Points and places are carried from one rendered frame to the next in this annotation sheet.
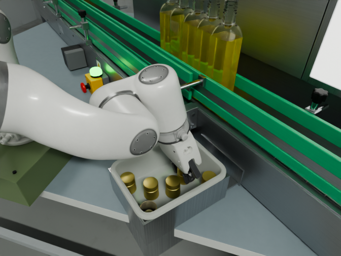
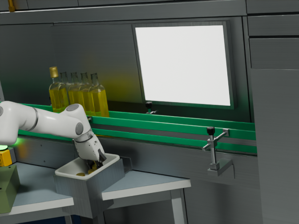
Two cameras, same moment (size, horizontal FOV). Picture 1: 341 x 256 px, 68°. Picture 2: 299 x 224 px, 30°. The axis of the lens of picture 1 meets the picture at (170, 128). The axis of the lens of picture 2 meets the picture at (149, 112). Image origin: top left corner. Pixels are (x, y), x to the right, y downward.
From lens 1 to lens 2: 1.71 m
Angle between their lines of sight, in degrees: 28
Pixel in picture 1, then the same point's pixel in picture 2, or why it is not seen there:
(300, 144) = (145, 125)
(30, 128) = (43, 125)
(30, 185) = (9, 197)
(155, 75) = (73, 107)
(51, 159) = (11, 186)
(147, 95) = (73, 114)
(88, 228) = not seen: outside the picture
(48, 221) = not seen: outside the picture
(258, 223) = (145, 178)
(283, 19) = (123, 76)
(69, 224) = not seen: outside the picture
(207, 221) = (118, 185)
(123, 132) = (72, 122)
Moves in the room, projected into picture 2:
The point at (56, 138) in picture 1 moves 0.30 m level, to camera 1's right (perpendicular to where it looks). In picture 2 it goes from (52, 126) to (133, 107)
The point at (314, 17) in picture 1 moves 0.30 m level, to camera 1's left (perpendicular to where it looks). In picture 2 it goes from (135, 72) to (66, 87)
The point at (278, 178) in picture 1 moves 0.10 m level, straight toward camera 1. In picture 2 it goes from (144, 147) to (139, 158)
